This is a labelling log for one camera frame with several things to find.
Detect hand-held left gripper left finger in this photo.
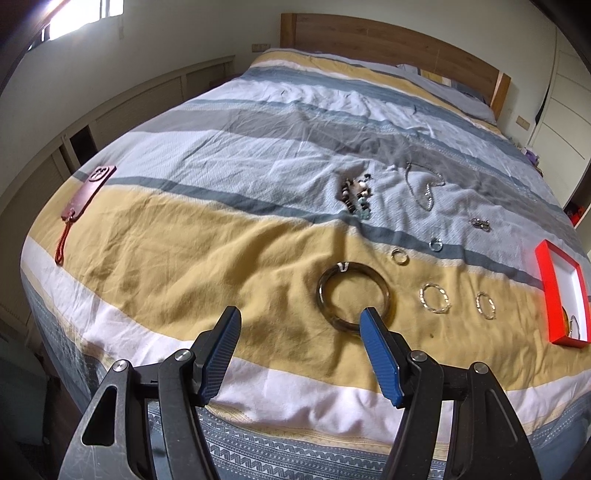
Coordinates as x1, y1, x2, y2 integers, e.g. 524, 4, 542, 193
58, 305, 243, 480

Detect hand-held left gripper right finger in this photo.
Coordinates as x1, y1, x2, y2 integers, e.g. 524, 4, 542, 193
359, 307, 539, 480

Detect dark translucent bangle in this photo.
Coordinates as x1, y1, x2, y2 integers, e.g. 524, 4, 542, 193
317, 261, 391, 334

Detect white teal beaded bracelet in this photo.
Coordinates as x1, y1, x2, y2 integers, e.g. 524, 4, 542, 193
355, 173, 376, 219

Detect brown beaded bracelet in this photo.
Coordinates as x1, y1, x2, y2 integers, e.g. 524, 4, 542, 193
340, 179, 359, 214

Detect silver chain necklace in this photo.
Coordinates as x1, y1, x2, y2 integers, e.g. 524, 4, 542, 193
404, 161, 446, 212

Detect red jewelry box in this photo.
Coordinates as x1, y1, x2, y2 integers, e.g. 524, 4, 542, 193
534, 239, 591, 347

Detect striped duvet bed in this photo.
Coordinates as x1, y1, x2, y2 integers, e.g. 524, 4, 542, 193
21, 46, 591, 480

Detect grey pillow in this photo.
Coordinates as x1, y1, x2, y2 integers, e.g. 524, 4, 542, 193
397, 64, 497, 123

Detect wooden headboard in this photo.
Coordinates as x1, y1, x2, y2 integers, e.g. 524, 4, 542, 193
280, 13, 512, 116

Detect white wardrobe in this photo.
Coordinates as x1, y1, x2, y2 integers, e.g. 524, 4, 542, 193
526, 28, 591, 208

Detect window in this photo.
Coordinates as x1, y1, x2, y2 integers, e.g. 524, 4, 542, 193
28, 0, 125, 51

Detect red phone case with lanyard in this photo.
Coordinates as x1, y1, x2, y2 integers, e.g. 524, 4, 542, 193
54, 165, 117, 265

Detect low beige wall cabinets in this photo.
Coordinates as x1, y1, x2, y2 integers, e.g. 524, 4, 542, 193
0, 55, 236, 324

